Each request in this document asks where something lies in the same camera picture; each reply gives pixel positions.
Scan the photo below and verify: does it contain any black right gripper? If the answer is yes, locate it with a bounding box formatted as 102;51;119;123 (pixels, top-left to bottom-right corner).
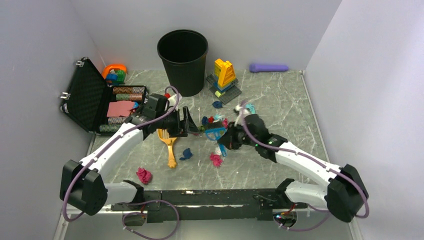
219;121;259;149

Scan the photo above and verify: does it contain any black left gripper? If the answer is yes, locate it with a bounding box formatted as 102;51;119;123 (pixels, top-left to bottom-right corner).
156;106;200;138

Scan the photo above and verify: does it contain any blue brush with black bristles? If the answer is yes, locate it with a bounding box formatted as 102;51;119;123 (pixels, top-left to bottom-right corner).
204;122;227;142

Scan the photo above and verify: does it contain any yellow slotted plastic scoop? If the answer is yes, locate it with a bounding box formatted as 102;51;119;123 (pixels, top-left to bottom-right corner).
156;128;178;169

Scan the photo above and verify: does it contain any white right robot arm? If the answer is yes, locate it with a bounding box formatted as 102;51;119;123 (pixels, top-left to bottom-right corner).
217;114;370;223

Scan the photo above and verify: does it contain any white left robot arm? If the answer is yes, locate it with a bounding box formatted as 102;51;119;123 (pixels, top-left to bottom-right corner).
59;93;199;216

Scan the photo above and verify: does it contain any magenta paper scrap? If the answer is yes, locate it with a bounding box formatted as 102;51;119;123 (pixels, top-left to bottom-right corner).
221;118;229;129

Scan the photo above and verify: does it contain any dark blue paper scrap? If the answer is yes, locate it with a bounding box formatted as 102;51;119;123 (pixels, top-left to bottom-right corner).
179;148;193;161

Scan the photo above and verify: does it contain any pink paper scrap centre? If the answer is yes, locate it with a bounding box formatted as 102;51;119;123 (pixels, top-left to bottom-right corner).
209;152;223;168

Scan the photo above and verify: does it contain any cyan paper scrap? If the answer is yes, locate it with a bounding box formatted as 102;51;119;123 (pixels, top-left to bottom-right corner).
245;103;256;114

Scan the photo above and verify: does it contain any navy paper scrap near bricks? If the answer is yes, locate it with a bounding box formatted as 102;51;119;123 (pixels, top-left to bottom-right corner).
212;101;223;109

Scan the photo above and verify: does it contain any yellow toy brick building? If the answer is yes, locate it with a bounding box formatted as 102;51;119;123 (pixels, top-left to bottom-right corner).
205;58;242;105

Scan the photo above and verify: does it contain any large pink paper scrap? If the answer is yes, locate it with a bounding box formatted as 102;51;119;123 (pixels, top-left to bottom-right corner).
136;167;153;185

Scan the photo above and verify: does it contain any purple cylinder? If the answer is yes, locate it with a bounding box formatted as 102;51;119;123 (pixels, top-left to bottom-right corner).
248;63;290;73

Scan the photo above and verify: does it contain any black plastic trash bin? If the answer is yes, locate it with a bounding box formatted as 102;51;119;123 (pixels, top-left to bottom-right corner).
156;29;209;97

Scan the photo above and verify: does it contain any orange tape dispenser toy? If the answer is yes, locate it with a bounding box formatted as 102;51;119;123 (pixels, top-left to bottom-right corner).
101;63;128;86

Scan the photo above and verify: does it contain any black poker chip case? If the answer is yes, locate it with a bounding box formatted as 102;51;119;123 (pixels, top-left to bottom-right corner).
59;57;149;137

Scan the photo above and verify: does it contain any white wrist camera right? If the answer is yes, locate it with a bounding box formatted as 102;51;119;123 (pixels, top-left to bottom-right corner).
233;104;255;126

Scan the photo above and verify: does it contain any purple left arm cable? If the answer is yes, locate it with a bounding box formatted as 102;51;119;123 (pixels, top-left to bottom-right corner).
62;85;181;223

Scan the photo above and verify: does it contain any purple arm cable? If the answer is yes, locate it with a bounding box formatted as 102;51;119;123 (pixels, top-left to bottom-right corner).
62;85;181;223
239;100;371;220

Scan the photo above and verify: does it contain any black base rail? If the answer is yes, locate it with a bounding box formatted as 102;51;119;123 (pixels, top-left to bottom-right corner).
111;188;293;223

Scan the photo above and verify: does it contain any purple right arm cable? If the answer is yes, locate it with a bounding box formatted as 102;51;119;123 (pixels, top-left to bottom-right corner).
239;100;371;220

